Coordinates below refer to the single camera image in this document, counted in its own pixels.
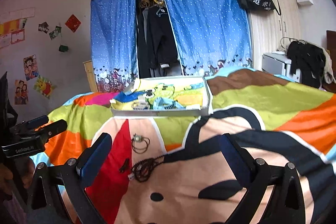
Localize black bead necklace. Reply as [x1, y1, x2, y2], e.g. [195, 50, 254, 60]
[130, 155, 166, 184]

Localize white jewelry tray box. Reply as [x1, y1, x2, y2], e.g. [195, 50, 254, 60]
[110, 76, 213, 117]

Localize person's left hand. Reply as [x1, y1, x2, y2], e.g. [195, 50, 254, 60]
[1, 157, 35, 201]

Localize family cartoon poster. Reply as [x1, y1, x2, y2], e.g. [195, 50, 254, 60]
[14, 80, 29, 105]

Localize anime poster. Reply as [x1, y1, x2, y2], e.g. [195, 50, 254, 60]
[23, 55, 39, 81]

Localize colourful cartoon bed cover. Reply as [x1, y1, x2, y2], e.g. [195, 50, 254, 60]
[33, 69, 335, 223]

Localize wooden side cabinet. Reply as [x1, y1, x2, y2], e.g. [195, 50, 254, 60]
[83, 60, 98, 93]

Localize white bedside cabinet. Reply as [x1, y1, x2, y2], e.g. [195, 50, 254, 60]
[261, 52, 301, 83]

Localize black clothes pile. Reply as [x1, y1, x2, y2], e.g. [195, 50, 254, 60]
[286, 40, 326, 88]

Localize black hanging clothes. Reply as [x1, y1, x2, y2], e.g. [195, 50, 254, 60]
[135, 0, 182, 79]

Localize wooden wardrobe cabinet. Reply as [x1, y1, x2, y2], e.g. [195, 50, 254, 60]
[247, 0, 302, 70]

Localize brown wooden headboard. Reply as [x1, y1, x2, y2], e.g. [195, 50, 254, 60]
[322, 30, 335, 93]

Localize yellow cartoon wall sticker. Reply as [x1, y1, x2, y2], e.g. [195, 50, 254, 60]
[33, 75, 56, 99]

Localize brown cord flower pendant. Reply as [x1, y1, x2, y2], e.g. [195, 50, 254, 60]
[131, 134, 150, 155]

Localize small green wall ornament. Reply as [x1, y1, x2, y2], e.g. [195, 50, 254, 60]
[59, 45, 69, 52]

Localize small wall photos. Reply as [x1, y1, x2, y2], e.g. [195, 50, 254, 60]
[37, 21, 63, 41]

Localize paper certificates on wall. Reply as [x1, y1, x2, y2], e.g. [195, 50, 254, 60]
[0, 7, 35, 48]

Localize red square wall decoration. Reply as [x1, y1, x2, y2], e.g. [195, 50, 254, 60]
[65, 14, 81, 32]

